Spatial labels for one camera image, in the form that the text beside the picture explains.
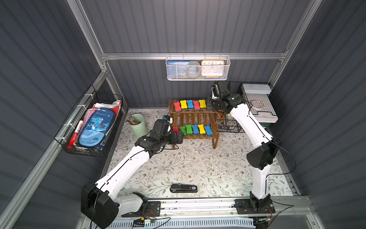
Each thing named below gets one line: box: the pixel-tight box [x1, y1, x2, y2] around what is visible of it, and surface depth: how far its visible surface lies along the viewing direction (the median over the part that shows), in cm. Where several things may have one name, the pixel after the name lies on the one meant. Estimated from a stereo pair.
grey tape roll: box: [186, 60, 202, 78], surface depth 89 cm
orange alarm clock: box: [201, 59, 225, 79], surface depth 90 cm
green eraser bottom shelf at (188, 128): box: [185, 124, 194, 135], surface depth 89 cm
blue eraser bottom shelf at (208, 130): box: [203, 124, 214, 136], surface depth 88 cm
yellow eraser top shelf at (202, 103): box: [198, 99, 207, 109], surface depth 86 cm
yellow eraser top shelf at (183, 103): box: [179, 100, 188, 110], surface depth 86 cm
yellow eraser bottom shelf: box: [197, 124, 206, 135], surface depth 88 cm
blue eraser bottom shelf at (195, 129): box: [191, 124, 200, 135], surface depth 88 cm
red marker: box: [66, 119, 84, 149], surface depth 66 cm
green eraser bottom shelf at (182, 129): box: [179, 125, 187, 137], surface depth 88 cm
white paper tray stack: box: [242, 83, 279, 124], surface depth 98 cm
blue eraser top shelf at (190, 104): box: [186, 99, 194, 109], surface depth 85 cm
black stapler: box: [169, 183, 198, 194], surface depth 79 cm
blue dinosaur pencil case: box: [78, 107, 115, 147], surface depth 66 cm
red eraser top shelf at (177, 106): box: [173, 102, 182, 112], surface depth 84 cm
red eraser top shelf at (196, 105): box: [193, 100, 201, 111], surface depth 84 cm
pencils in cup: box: [125, 115, 138, 125], surface depth 93 cm
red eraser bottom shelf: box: [172, 126, 180, 136], surface depth 89 cm
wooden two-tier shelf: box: [168, 98, 220, 150], surface depth 89 cm
